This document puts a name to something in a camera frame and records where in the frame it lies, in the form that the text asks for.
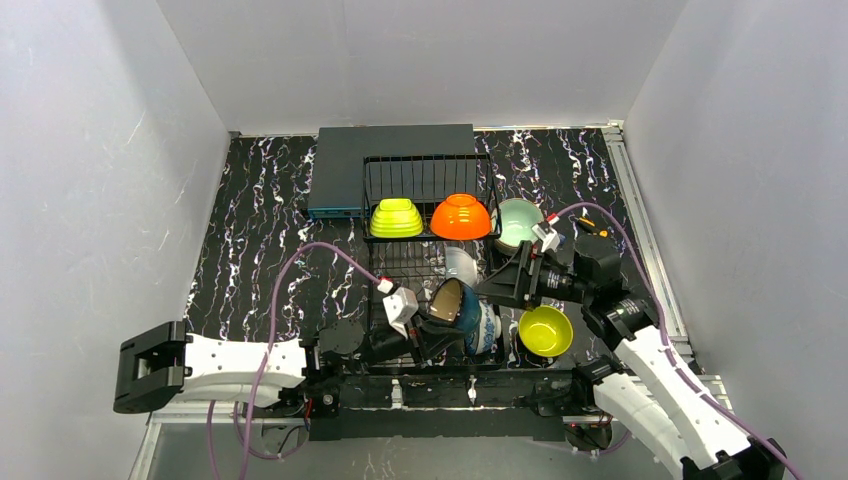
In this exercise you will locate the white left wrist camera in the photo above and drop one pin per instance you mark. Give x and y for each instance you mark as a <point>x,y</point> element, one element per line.
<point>400,305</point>

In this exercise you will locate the pale green bowl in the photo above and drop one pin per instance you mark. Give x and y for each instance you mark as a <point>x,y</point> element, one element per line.
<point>516,218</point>

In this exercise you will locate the orange white bowl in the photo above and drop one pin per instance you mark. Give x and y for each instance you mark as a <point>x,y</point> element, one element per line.
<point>461,217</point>

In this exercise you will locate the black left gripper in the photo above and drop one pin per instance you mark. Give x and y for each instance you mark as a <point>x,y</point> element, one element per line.
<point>416,328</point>

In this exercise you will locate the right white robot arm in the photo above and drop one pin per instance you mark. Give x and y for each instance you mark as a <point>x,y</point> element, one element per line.
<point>645,385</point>

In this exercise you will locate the yellow black T-handle hex key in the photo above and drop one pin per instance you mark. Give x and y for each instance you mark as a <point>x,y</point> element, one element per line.
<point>589,227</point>

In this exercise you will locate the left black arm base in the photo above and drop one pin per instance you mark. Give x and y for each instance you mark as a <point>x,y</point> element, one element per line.
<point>299,407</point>

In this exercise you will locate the dark striped white bowl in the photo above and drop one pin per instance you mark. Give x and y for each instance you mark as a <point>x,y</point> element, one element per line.
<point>460,265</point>

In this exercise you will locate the dark blue beige bowl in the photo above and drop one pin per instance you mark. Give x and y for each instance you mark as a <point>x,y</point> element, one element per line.
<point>456,303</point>

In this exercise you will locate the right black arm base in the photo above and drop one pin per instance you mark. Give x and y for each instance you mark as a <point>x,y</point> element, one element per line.
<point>575,397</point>

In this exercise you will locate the black wire dish rack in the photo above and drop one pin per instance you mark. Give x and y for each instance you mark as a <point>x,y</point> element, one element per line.
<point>419,262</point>

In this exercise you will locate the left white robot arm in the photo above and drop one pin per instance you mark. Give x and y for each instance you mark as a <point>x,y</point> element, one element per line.
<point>167,363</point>

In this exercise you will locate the yellow green bowl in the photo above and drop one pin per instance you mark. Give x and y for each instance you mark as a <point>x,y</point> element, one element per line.
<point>546,331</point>

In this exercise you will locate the dark grey flat box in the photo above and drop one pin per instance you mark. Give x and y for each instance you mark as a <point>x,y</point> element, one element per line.
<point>345,155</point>

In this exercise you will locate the aluminium table edge rail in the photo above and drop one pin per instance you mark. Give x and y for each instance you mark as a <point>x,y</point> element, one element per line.
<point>651,257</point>

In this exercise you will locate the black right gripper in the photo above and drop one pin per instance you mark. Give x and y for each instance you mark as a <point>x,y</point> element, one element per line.
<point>520,279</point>

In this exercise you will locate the green white bowl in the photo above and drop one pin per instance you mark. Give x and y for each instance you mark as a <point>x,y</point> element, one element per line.
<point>396,218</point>

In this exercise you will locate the blue patterned bowl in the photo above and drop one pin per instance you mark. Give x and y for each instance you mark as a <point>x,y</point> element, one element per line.
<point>489,330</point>

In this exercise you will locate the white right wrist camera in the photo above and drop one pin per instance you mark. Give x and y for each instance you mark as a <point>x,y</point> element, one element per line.
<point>549,239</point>

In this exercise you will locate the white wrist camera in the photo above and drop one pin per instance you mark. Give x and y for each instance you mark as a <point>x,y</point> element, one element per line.
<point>549,239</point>
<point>400,305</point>

